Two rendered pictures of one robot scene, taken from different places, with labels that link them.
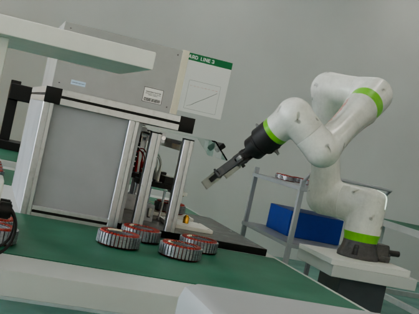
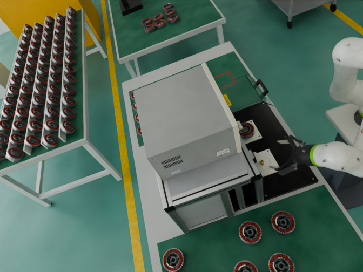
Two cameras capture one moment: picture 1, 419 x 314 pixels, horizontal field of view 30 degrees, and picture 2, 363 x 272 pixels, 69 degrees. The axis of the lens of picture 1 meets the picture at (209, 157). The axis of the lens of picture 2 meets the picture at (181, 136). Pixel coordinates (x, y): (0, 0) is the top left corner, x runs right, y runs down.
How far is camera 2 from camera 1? 2.09 m
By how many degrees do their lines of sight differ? 53
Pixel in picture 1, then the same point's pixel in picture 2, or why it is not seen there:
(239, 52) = not seen: outside the picture
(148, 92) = (219, 153)
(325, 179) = (345, 92)
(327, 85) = (350, 61)
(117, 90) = (200, 162)
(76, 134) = (192, 208)
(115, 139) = (215, 199)
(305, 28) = not seen: outside the picture
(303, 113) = (347, 165)
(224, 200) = not seen: outside the picture
